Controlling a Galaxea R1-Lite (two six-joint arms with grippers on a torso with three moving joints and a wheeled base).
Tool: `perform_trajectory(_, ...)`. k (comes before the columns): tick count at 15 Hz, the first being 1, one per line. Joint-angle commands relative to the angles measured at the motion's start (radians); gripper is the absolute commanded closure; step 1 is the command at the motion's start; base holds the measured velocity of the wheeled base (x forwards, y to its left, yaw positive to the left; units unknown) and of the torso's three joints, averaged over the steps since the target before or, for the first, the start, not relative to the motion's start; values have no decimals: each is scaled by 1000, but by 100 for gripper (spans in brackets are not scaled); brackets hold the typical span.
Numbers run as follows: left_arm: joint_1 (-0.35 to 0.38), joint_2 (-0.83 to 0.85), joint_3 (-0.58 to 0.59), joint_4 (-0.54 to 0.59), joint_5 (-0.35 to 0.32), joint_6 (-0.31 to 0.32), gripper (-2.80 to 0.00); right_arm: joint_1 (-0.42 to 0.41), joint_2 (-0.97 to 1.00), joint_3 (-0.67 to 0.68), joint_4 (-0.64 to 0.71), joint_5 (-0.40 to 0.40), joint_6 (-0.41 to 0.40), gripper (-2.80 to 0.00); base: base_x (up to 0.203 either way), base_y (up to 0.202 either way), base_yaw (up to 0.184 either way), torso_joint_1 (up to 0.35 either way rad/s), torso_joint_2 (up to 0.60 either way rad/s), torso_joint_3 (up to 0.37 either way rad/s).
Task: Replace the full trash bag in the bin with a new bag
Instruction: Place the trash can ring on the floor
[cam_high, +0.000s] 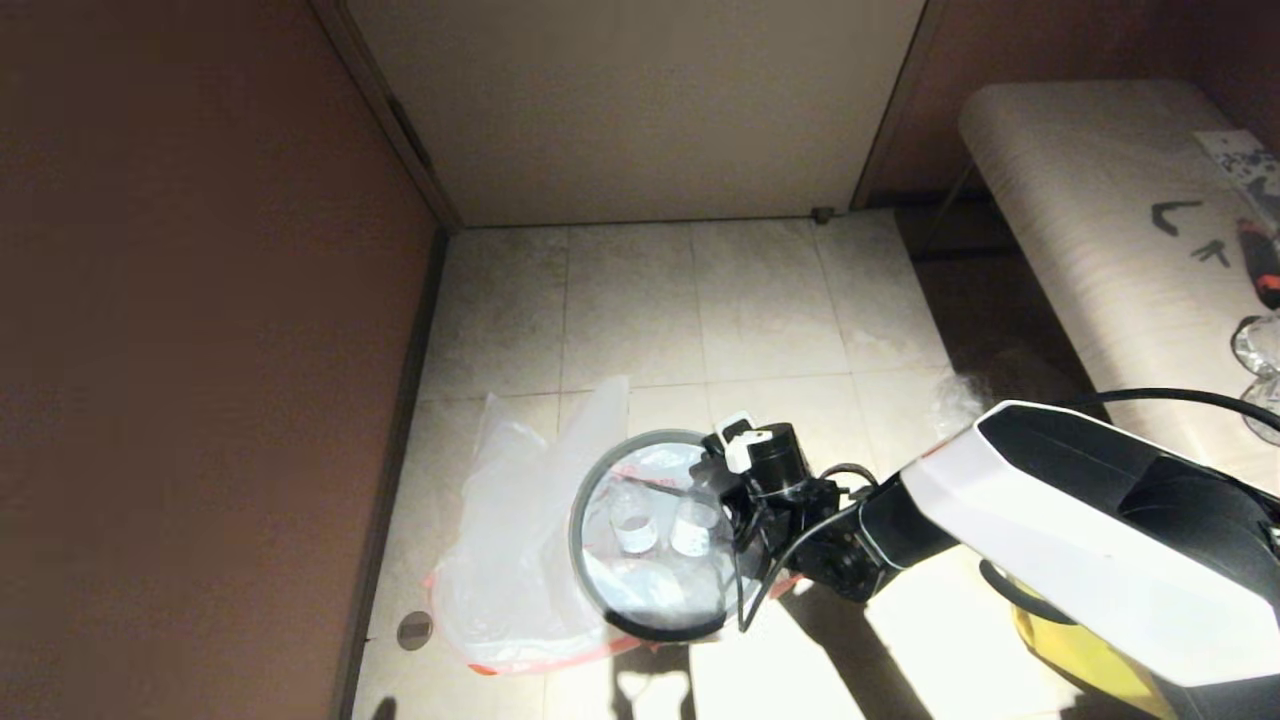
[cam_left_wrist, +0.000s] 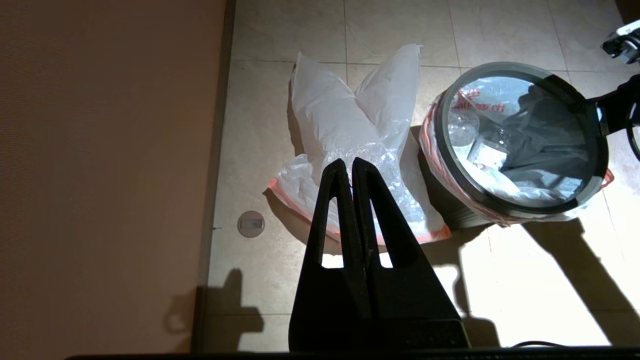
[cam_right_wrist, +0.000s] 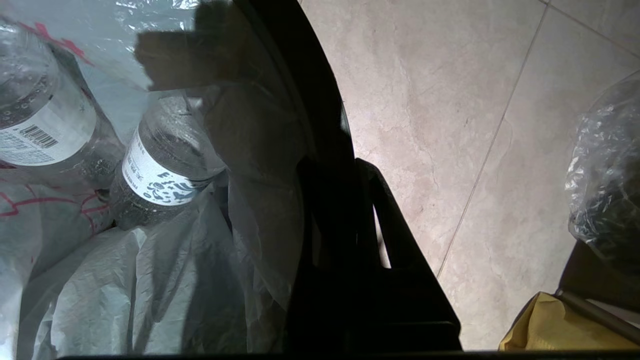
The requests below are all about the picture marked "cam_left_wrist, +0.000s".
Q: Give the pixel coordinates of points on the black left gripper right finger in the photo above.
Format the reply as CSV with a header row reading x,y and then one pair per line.
x,y
400,290

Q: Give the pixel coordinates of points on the clear plastic bottle white label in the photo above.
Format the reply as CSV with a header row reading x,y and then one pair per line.
x,y
462,127
487,151

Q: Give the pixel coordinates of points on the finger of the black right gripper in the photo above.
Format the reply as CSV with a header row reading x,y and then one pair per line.
x,y
620,105

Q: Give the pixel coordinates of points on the round metal floor drain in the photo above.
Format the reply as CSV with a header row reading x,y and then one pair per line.
x,y
250,224

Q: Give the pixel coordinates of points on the new white red-edged trash bag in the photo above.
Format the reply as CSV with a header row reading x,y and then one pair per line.
x,y
340,125

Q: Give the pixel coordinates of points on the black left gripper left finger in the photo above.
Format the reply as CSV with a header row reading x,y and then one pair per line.
x,y
325,300

